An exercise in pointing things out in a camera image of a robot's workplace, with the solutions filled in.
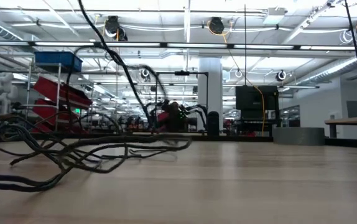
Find blue storage bin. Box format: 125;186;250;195
34;50;83;73

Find black aluminium table frame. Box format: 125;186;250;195
0;132;357;149

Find thin black cord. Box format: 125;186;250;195
0;0;193;193

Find grey duct tape roll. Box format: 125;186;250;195
272;126;325;146

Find long light strip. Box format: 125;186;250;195
0;40;357;51

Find long wooden table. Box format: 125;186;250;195
323;115;357;140

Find person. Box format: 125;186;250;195
161;101;193;133

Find yellow drop cable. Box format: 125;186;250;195
206;20;266;133

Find black cylindrical stand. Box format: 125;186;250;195
206;110;221;136

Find black robot station frame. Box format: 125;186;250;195
154;70;210;133

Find black equipment cart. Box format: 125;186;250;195
234;85;281;134

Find red storage bin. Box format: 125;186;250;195
30;120;90;134
34;76;93;110
31;98;79;125

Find metal shelf rack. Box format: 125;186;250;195
22;62;94;134

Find white column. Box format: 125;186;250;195
198;57;224;131

